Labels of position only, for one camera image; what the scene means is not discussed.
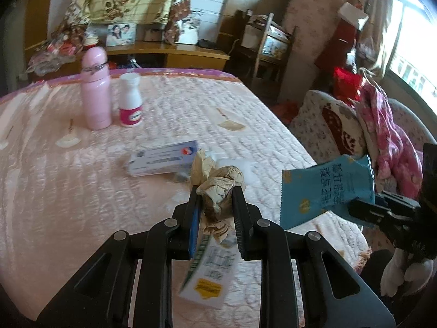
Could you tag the brown paper ball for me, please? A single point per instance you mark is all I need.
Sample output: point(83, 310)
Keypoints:
point(214, 184)

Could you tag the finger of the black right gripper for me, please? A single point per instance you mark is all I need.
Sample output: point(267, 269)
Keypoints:
point(371, 214)
point(393, 200)

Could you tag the white framed wedding photo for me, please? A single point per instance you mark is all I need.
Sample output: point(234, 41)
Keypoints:
point(188, 31)

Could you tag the white plush toy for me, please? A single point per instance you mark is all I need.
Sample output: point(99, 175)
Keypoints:
point(404, 274)

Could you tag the pink thermos bottle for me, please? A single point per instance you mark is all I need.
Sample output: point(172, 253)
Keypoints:
point(96, 94)

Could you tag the white blue medicine box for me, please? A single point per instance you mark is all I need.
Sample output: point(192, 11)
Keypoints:
point(168, 159)

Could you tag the red bag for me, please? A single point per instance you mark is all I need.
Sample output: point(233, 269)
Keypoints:
point(346, 85)

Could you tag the yellow floral hanging cloth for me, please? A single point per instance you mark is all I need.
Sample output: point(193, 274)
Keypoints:
point(165, 14)

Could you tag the white green milk carton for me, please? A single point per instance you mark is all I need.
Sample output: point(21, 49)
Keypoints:
point(211, 271)

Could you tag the framed couple photo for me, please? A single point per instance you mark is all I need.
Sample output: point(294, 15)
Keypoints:
point(120, 34)

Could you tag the floral cushion with red pattern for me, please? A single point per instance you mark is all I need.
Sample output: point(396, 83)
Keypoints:
point(328, 128)

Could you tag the white pill bottle magenta label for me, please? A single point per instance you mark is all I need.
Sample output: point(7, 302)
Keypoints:
point(130, 101)

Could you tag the white foam block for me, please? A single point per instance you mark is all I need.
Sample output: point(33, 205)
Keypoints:
point(244, 165)

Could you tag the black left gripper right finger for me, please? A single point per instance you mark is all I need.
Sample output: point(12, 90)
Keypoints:
point(303, 269)

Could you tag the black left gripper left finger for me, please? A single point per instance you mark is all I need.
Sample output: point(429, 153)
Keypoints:
point(128, 276)

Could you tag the wooden shelf rack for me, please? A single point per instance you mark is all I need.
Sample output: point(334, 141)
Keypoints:
point(264, 50)

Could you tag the pink floral garment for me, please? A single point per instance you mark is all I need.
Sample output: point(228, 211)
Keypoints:
point(397, 160)

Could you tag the teal snack packet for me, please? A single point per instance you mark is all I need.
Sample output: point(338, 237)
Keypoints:
point(331, 186)

